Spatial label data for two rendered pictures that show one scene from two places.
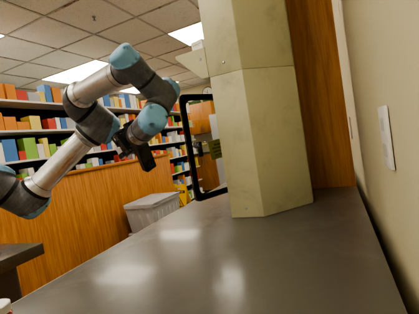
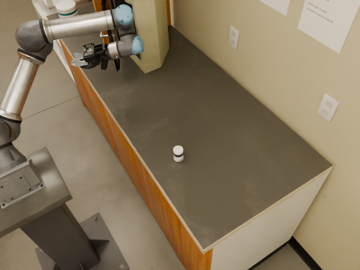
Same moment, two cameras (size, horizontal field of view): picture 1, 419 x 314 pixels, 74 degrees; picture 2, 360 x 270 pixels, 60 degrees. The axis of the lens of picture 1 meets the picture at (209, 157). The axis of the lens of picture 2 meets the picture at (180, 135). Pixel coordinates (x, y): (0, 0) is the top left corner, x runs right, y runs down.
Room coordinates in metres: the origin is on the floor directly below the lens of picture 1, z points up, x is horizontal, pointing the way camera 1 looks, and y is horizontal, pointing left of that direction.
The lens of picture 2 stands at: (-0.10, 1.03, 2.12)
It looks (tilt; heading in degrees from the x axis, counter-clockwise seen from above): 50 degrees down; 307
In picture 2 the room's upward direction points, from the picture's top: 3 degrees counter-clockwise
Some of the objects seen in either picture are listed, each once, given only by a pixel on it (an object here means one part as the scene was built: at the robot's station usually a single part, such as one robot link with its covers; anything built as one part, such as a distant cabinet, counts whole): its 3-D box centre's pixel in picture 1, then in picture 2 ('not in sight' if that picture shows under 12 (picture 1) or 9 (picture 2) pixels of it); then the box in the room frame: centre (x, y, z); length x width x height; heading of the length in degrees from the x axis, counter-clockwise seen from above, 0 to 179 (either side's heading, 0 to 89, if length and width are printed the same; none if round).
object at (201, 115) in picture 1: (217, 144); (112, 26); (1.11, -0.04, 1.19); 0.30 x 0.01 x 0.40; 129
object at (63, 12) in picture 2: not in sight; (68, 15); (1.70, -0.20, 1.02); 0.13 x 0.13 x 0.15
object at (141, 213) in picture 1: (154, 211); not in sight; (3.27, 0.74, 0.49); 0.60 x 0.42 x 0.33; 156
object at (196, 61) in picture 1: (210, 74); not in sight; (1.09, -0.05, 1.46); 0.32 x 0.11 x 0.10; 156
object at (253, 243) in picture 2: not in sight; (162, 126); (0.88, -0.09, 0.45); 2.05 x 0.67 x 0.90; 156
